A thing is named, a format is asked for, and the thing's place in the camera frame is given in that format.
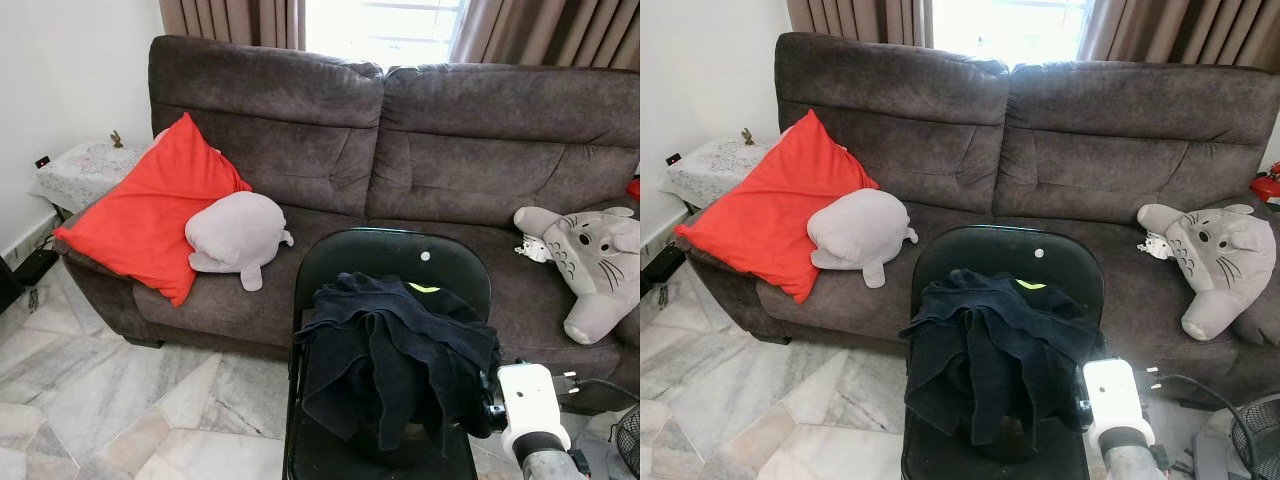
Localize side table with lace cloth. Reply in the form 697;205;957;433
657;135;771;211
28;138;151;216

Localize large black box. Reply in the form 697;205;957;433
640;240;676;301
0;245;61;316

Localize grey seal plush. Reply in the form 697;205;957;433
184;190;296;293
806;187;919;289

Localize brown curtain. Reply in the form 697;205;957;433
1077;0;1280;66
785;0;934;48
447;0;641;71
158;0;307;51

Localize black folding chair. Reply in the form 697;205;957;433
283;228;493;480
900;224;1106;480

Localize bright window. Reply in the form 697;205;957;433
305;0;471;71
932;0;1096;68

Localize red square pillow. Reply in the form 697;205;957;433
673;108;879;304
53;112;253;308

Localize grey Totoro plush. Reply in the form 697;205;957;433
1137;202;1278;342
513;205;641;346

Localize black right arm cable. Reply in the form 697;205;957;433
553;372;641;401
1143;365;1241;421

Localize dark brown fabric sofa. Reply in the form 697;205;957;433
55;35;641;416
670;32;1280;411

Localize plain black garment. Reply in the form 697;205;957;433
295;272;504;451
903;268;1106;446

